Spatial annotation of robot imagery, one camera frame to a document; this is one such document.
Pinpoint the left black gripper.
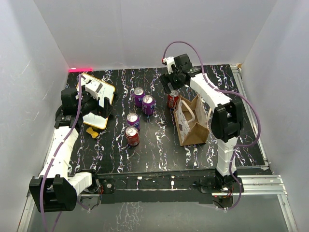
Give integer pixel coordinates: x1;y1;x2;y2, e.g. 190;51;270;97
76;86;113;118

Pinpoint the red cola can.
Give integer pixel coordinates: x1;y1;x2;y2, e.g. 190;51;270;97
167;90;180;109
125;126;140;146

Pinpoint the brown canvas tote bag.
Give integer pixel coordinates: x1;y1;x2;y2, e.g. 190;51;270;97
173;95;210;146

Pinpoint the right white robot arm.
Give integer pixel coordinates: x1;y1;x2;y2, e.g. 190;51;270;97
160;54;243;192

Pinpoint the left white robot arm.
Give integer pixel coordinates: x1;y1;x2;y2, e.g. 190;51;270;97
29;86;115;212

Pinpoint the yellow framed whiteboard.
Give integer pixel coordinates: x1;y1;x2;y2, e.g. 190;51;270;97
80;73;115;130

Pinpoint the purple Fanta can front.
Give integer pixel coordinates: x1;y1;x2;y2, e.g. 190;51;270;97
126;113;140;131

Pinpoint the purple fanta can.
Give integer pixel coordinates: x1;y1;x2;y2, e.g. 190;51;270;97
142;95;155;116
133;87;145;108
126;113;140;131

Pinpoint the purple Fanta can rear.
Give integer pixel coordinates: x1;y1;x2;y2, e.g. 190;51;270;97
133;87;145;108

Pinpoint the purple Fanta can middle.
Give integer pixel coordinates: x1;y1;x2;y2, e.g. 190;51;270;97
142;95;155;116

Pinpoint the red cola can front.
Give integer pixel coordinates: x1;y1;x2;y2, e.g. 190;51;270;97
125;126;140;146

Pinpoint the pink tape strip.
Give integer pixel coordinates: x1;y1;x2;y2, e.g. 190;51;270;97
68;68;93;73

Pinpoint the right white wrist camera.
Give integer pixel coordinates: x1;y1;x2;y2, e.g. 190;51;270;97
162;57;175;74

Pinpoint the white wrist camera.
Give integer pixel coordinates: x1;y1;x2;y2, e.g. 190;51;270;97
162;57;175;74
85;80;103;100

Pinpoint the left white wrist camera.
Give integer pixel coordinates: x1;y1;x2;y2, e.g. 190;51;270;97
85;80;103;100

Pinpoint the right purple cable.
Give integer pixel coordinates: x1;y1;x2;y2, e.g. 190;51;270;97
162;41;262;211

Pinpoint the black base frame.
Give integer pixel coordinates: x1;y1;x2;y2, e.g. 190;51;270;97
82;169;244;206

